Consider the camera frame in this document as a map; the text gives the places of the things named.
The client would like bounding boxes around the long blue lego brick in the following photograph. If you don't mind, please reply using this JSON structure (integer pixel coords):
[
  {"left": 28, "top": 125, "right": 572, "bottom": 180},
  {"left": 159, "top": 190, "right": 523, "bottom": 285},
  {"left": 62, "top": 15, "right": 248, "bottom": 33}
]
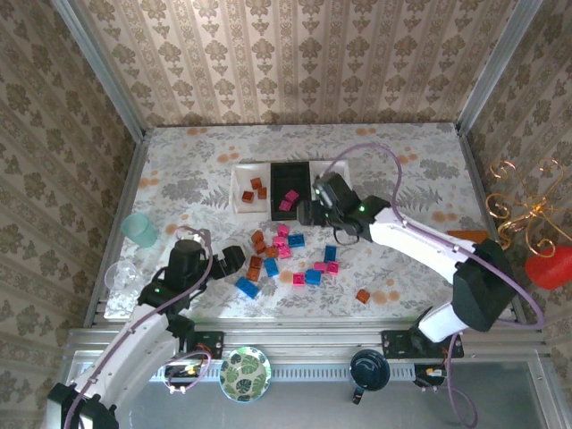
[{"left": 235, "top": 276, "right": 261, "bottom": 299}]

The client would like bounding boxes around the black plastic bin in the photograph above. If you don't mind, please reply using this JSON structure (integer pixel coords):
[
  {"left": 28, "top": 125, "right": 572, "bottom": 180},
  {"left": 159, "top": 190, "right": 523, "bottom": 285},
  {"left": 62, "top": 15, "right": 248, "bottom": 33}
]
[{"left": 269, "top": 160, "right": 313, "bottom": 223}]

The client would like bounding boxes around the white plastic bin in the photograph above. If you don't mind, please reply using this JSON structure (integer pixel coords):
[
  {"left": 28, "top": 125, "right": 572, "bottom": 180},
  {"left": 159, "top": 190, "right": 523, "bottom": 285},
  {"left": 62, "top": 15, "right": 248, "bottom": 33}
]
[
  {"left": 309, "top": 159, "right": 351, "bottom": 198},
  {"left": 229, "top": 161, "right": 273, "bottom": 215}
]

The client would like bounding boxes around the teal plastic cup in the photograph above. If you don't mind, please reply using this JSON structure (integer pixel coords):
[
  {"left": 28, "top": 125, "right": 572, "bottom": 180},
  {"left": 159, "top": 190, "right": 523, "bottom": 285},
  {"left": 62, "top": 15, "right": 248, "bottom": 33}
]
[{"left": 121, "top": 212, "right": 158, "bottom": 248}]

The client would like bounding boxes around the clear glass cup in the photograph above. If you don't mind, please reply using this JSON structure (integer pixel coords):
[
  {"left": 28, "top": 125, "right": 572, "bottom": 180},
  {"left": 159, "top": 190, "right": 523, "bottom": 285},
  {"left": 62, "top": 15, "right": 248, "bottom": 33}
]
[{"left": 105, "top": 261, "right": 139, "bottom": 299}]

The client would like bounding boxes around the orange flat board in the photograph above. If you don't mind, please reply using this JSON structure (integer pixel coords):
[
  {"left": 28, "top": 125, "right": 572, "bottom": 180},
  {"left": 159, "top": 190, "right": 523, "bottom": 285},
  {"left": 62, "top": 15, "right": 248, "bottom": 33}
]
[{"left": 446, "top": 230, "right": 491, "bottom": 243}]

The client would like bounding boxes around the leaf pattern plate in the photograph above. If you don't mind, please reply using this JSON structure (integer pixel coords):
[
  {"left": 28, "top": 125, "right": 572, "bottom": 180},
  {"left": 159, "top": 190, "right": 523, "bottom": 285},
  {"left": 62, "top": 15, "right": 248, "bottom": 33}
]
[{"left": 218, "top": 346, "right": 273, "bottom": 403}]

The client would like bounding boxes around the black electronics box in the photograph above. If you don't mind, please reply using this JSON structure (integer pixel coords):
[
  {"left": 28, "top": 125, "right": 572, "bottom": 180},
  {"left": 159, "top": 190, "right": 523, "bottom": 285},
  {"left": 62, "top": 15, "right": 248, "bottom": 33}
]
[{"left": 164, "top": 364, "right": 202, "bottom": 381}]

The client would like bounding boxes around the dark blue mug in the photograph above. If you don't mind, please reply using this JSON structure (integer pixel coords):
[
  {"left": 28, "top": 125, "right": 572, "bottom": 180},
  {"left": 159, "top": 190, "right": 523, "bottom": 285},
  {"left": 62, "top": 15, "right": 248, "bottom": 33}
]
[{"left": 349, "top": 348, "right": 391, "bottom": 406}]

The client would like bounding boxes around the grey metal lower shelf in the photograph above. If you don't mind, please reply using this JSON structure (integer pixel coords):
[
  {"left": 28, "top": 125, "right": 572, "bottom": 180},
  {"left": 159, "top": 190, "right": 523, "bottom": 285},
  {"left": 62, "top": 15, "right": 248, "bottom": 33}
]
[{"left": 44, "top": 350, "right": 564, "bottom": 429}]

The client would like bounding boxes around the red heart decoration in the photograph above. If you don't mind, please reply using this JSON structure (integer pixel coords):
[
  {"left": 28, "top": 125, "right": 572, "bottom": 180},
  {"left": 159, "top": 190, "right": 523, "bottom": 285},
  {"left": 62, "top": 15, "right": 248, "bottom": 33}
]
[{"left": 524, "top": 244, "right": 572, "bottom": 291}]

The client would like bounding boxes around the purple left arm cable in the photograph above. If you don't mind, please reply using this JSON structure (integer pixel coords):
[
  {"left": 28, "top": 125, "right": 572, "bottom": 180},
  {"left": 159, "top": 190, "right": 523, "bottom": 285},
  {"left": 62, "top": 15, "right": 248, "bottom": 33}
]
[{"left": 64, "top": 225, "right": 214, "bottom": 429}]

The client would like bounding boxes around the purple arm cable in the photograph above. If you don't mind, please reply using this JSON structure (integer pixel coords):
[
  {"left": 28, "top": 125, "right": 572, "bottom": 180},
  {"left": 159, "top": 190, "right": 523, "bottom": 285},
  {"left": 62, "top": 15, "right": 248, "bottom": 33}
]
[
  {"left": 64, "top": 225, "right": 214, "bottom": 429},
  {"left": 325, "top": 142, "right": 546, "bottom": 429}
]

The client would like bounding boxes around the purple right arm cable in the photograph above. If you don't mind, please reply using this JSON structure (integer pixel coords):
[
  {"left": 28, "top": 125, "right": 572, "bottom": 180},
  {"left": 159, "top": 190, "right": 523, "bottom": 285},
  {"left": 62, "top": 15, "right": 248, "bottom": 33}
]
[{"left": 325, "top": 142, "right": 546, "bottom": 429}]

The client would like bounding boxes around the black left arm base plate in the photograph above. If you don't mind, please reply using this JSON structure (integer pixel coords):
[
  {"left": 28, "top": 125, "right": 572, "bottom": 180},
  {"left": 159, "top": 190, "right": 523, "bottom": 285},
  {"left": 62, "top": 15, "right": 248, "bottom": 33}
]
[{"left": 145, "top": 329, "right": 224, "bottom": 361}]

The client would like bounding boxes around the aluminium table edge rail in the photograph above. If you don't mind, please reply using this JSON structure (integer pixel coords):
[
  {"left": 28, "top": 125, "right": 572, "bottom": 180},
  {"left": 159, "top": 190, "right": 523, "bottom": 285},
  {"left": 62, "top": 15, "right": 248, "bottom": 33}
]
[{"left": 66, "top": 319, "right": 549, "bottom": 358}]

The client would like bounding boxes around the aluminium side rail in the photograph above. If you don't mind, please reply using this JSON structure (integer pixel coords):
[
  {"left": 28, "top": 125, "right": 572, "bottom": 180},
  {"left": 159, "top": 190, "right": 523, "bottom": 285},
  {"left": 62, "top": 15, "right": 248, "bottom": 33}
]
[
  {"left": 454, "top": 124, "right": 531, "bottom": 326},
  {"left": 83, "top": 133, "right": 152, "bottom": 330}
]

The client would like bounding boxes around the grey slotted cable duct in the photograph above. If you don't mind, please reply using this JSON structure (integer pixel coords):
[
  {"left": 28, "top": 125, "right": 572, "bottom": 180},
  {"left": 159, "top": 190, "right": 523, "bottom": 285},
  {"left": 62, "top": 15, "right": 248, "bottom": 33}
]
[{"left": 78, "top": 360, "right": 448, "bottom": 383}]

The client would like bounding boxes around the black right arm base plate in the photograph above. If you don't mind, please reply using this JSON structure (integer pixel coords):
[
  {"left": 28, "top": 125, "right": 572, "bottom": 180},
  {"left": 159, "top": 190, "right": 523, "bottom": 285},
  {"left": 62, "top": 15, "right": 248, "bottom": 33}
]
[{"left": 381, "top": 329, "right": 465, "bottom": 358}]

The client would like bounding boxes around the gold wire ornament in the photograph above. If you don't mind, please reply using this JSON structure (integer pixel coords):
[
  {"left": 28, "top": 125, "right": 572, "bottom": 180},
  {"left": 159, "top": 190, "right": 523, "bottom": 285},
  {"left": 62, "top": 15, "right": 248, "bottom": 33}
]
[{"left": 485, "top": 156, "right": 568, "bottom": 259}]

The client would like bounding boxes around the aluminium frame post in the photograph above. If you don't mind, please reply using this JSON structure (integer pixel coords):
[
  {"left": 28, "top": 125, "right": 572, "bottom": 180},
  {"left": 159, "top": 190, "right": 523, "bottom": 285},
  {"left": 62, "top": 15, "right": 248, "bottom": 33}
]
[
  {"left": 49, "top": 0, "right": 147, "bottom": 143},
  {"left": 454, "top": 0, "right": 545, "bottom": 135}
]

